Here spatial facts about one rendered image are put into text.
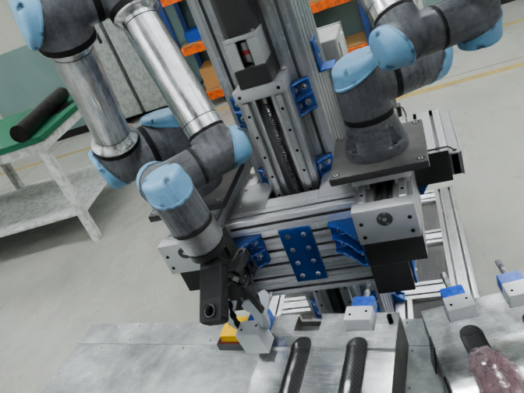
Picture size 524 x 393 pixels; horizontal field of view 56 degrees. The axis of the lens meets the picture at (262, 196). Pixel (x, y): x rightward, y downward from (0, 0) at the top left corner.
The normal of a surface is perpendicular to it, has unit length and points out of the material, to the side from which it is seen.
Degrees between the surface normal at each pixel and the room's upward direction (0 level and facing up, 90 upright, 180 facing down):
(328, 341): 0
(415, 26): 52
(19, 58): 90
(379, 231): 90
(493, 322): 0
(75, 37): 116
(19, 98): 90
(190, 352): 0
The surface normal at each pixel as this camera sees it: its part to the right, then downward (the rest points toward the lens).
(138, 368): -0.33, -0.82
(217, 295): -0.47, -0.34
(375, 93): 0.23, 0.40
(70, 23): 0.60, 0.62
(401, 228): -0.20, 0.54
